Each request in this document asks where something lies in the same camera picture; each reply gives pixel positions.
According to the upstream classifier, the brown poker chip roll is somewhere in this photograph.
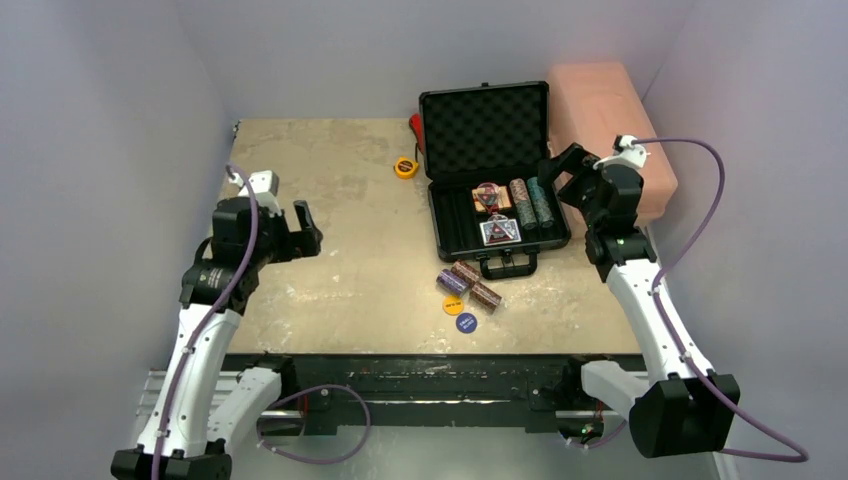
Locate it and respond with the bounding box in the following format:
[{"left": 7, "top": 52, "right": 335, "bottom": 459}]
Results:
[{"left": 469, "top": 282, "right": 502, "bottom": 313}]

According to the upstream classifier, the purple poker chip roll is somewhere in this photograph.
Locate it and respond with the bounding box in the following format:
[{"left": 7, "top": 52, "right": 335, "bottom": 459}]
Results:
[{"left": 436, "top": 269, "right": 470, "bottom": 298}]

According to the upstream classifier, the red black chip roll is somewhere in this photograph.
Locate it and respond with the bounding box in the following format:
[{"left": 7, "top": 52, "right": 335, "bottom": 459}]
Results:
[{"left": 451, "top": 260, "right": 482, "bottom": 286}]

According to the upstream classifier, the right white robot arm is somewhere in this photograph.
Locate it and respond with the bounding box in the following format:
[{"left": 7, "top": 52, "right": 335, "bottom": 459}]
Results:
[{"left": 537, "top": 137, "right": 740, "bottom": 458}]

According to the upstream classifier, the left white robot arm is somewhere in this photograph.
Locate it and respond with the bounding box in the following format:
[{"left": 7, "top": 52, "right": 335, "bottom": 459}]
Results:
[{"left": 110, "top": 196, "right": 323, "bottom": 479}]

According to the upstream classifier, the green poker chip roll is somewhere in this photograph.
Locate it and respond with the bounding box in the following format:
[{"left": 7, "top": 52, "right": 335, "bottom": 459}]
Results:
[{"left": 526, "top": 177, "right": 547, "bottom": 204}]

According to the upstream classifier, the pink poker chip roll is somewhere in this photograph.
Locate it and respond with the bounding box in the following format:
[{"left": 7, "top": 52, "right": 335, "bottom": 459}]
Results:
[{"left": 509, "top": 178, "right": 530, "bottom": 207}]

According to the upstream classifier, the dark green chip roll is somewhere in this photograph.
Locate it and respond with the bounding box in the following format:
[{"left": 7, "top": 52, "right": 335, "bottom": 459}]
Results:
[{"left": 531, "top": 196, "right": 554, "bottom": 229}]

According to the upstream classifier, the pink plastic storage box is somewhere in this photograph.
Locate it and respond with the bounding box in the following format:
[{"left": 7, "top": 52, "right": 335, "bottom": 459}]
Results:
[{"left": 547, "top": 62, "right": 678, "bottom": 227}]

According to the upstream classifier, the clear round dealer button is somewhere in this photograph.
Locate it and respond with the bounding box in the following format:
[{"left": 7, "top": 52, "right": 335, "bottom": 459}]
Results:
[{"left": 476, "top": 182, "right": 500, "bottom": 205}]

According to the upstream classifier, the black poker case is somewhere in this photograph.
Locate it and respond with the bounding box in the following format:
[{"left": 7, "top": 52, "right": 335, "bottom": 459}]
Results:
[{"left": 418, "top": 80, "right": 571, "bottom": 280}]

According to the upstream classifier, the blue card deck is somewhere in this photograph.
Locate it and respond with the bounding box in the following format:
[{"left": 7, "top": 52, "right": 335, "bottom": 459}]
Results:
[{"left": 479, "top": 218, "right": 522, "bottom": 246}]

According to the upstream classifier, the clear all in triangle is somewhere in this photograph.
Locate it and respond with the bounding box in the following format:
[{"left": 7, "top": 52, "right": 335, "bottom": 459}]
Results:
[{"left": 486, "top": 214, "right": 513, "bottom": 240}]

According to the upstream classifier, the yellow tape measure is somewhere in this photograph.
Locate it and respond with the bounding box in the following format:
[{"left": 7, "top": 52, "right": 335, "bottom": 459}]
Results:
[{"left": 393, "top": 157, "right": 419, "bottom": 180}]

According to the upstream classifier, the yellow big blind button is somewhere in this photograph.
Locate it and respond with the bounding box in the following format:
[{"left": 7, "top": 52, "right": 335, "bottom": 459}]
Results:
[{"left": 442, "top": 295, "right": 465, "bottom": 316}]

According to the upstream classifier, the blue small blind button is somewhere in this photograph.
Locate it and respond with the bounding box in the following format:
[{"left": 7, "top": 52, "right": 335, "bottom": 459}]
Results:
[{"left": 455, "top": 312, "right": 478, "bottom": 334}]

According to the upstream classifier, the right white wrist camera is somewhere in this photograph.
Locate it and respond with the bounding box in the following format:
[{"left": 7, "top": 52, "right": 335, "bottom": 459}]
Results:
[{"left": 592, "top": 135, "right": 650, "bottom": 171}]

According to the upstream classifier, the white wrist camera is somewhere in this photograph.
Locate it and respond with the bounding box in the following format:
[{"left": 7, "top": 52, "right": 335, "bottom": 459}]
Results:
[
  {"left": 248, "top": 170, "right": 282, "bottom": 216},
  {"left": 592, "top": 135, "right": 650, "bottom": 171}
]

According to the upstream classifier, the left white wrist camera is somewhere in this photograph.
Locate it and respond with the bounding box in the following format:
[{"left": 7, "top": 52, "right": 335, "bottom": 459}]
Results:
[{"left": 248, "top": 170, "right": 282, "bottom": 216}]

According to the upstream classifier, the red handled tool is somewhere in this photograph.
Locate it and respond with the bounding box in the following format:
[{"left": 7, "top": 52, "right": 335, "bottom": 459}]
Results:
[{"left": 408, "top": 113, "right": 425, "bottom": 153}]

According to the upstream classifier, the black table rail frame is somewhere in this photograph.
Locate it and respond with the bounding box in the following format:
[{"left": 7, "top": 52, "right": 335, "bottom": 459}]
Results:
[{"left": 212, "top": 353, "right": 628, "bottom": 437}]

